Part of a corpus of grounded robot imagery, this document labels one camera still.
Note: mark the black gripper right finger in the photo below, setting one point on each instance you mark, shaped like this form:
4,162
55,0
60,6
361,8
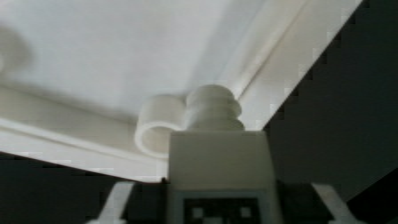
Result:
311,204

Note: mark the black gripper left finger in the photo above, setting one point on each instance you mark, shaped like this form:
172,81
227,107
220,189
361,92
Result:
133,204

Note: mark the white table leg with tag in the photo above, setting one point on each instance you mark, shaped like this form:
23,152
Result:
222,186

